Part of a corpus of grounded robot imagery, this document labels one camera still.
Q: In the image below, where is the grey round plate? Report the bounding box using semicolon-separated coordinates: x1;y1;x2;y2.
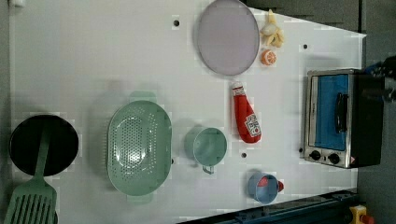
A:
196;0;260;76

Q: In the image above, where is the plush orange slice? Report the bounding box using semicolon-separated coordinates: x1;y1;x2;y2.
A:
261;49;276;66

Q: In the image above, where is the blue bowl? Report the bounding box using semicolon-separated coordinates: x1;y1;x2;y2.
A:
247;172;278;204

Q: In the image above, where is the red plush strawberry in bowl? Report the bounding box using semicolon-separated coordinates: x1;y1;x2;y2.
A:
258;176;268;187

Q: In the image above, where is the black frying pan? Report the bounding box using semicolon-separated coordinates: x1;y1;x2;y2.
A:
8;115;78;176

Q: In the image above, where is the green slotted spatula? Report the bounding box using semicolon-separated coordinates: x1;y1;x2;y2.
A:
5;124;57;224

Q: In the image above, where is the red plush strawberry on table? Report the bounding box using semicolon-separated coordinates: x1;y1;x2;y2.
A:
277;181;284;192

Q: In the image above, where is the silver toaster oven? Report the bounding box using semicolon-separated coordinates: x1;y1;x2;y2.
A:
304;69;385;169

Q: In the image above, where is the red plush ketchup bottle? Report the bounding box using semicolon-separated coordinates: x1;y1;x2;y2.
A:
232;81;262;144

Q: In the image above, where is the yellow red clamp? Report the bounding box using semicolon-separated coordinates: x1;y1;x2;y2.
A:
349;205;375;224

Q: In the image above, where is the green metal cup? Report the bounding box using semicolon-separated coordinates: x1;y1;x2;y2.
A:
184;126;227;175

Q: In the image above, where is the peeled plush banana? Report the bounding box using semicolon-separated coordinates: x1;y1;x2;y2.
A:
260;9;285;48

